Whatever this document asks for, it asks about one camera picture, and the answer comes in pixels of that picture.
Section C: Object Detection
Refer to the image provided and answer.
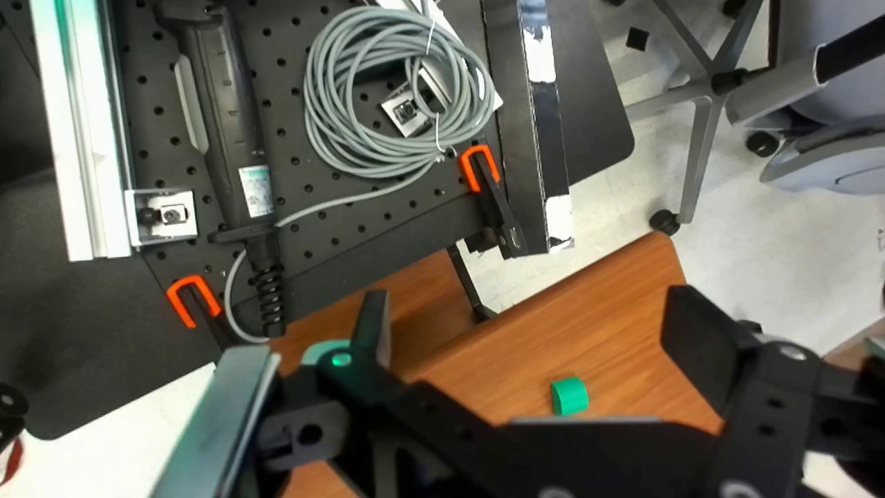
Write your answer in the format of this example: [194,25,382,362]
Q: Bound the silver corner bracket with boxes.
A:
[121,184,201,248]

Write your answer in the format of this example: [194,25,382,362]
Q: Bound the aluminium profile rail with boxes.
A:
[28,0,139,266]

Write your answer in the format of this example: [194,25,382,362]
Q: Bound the silver square cable tag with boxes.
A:
[378,86,436,142]

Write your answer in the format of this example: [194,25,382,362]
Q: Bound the grey office chair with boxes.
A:
[603,0,885,237]

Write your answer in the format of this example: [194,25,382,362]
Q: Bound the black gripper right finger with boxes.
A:
[660,283,829,498]

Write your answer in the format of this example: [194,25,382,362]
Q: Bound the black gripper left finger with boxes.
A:
[314,287,480,436]

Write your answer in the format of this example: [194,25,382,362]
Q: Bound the black clamp with orange grip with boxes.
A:
[162,273,244,352]
[457,144,534,261]

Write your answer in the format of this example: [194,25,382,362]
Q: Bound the black table leg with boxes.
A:
[446,244,501,326]

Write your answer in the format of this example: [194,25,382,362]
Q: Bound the black perforated board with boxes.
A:
[107,0,556,326]

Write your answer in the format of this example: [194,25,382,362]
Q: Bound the green half-round block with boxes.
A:
[547,370,592,417]

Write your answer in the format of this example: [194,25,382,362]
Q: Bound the shiny dark metal beam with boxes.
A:
[477,0,574,261]

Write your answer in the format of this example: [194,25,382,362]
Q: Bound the grey coiled cable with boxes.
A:
[222,5,505,346]

